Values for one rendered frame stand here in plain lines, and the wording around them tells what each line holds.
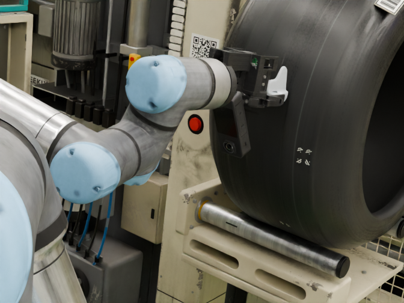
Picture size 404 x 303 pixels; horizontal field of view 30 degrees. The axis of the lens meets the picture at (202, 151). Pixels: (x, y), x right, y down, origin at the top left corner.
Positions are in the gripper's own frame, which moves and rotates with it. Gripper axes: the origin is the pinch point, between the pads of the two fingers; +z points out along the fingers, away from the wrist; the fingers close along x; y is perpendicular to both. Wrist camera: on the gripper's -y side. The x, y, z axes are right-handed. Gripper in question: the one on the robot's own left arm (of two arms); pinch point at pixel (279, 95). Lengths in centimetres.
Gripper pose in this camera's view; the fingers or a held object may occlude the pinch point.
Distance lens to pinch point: 128.6
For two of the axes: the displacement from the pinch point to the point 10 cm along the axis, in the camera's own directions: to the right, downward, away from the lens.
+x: -7.8, -2.7, 5.6
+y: 1.8, -9.6, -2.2
